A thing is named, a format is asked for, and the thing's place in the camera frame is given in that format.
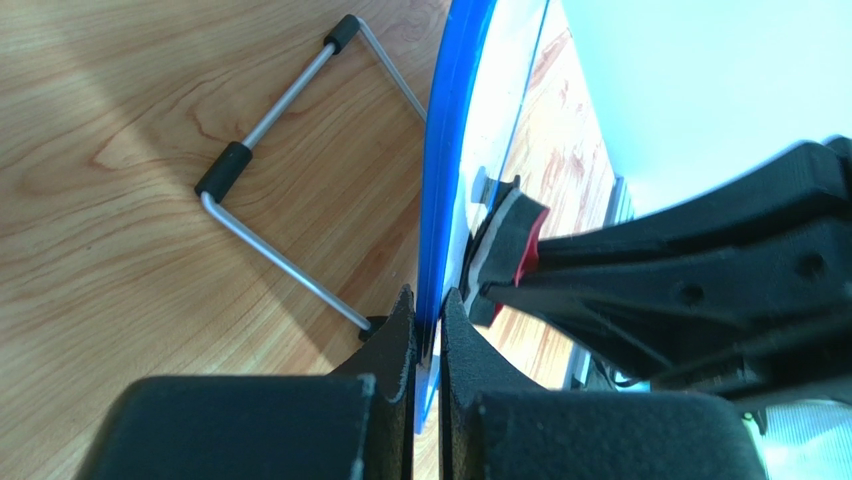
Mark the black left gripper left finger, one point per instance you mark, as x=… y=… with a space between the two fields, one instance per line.
x=355 y=422

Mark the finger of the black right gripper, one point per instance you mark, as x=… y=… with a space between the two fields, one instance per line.
x=744 y=293

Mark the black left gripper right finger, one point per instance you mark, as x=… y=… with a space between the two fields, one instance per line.
x=497 y=423

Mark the red whiteboard eraser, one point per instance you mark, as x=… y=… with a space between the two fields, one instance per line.
x=503 y=249

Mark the blue framed whiteboard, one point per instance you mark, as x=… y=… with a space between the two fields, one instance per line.
x=483 y=66

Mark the metal wire whiteboard stand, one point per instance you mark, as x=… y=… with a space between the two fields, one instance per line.
x=323 y=186

